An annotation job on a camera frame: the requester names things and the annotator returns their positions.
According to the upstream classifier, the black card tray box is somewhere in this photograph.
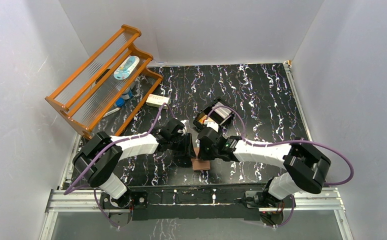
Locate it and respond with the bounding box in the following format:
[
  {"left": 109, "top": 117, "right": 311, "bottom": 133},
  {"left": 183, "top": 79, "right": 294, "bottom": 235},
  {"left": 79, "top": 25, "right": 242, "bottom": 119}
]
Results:
[{"left": 192, "top": 97, "right": 235, "bottom": 133}]

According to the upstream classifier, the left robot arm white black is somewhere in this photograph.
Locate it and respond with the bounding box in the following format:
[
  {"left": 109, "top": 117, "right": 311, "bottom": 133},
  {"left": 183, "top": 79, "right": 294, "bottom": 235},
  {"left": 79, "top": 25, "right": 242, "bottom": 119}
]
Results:
[{"left": 72, "top": 118, "right": 197, "bottom": 208}]

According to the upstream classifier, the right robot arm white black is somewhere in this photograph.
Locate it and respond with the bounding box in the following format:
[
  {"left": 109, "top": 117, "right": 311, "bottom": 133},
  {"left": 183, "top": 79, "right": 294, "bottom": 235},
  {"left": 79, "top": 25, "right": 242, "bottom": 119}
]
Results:
[{"left": 197, "top": 127, "right": 331, "bottom": 207}]

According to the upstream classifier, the grey white card stack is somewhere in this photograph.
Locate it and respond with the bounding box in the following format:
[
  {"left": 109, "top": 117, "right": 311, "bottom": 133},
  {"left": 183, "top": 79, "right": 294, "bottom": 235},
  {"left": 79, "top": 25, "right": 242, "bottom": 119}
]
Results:
[{"left": 212, "top": 102, "right": 232, "bottom": 120}]

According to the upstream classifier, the white red small box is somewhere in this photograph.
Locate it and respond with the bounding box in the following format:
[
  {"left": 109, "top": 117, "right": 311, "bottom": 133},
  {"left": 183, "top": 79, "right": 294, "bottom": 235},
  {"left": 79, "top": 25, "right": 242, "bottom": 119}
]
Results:
[{"left": 145, "top": 94, "right": 170, "bottom": 108}]

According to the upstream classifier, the blue cap bottle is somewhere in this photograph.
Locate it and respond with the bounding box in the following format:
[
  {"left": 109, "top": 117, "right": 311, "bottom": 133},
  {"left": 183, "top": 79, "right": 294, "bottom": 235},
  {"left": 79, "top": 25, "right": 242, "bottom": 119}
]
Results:
[{"left": 114, "top": 87, "right": 133, "bottom": 108}]

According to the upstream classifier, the white pen under shelf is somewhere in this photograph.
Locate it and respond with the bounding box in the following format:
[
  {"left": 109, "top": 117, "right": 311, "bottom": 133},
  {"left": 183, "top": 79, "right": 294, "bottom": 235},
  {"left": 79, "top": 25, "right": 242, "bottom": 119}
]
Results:
[{"left": 103, "top": 107, "right": 121, "bottom": 118}]

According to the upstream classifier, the orange wooden shelf rack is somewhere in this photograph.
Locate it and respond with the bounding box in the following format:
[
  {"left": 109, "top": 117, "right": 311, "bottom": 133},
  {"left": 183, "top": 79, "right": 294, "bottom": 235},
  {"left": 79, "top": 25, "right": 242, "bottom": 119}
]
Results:
[{"left": 45, "top": 24, "right": 163, "bottom": 139}]

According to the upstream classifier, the white blue tube package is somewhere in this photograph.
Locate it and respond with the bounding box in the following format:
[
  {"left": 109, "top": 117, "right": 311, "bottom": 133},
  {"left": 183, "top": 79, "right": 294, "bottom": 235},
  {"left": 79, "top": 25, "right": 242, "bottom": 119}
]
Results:
[{"left": 113, "top": 55, "right": 140, "bottom": 80}]

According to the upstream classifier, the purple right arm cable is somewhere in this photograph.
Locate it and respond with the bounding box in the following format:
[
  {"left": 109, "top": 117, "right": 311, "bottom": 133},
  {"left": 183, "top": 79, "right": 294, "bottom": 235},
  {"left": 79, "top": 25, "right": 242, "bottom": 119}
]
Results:
[{"left": 205, "top": 105, "right": 355, "bottom": 229}]

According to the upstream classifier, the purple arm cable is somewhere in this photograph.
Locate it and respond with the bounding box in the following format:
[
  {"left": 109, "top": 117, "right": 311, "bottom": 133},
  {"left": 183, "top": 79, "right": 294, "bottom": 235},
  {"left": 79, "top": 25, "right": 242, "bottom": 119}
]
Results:
[
  {"left": 205, "top": 105, "right": 355, "bottom": 229},
  {"left": 63, "top": 102, "right": 178, "bottom": 229}
]

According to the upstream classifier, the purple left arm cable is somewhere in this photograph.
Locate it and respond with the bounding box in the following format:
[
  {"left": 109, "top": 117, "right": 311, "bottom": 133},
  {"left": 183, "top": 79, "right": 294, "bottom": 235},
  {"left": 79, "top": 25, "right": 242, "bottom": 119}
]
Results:
[{"left": 63, "top": 102, "right": 178, "bottom": 229}]

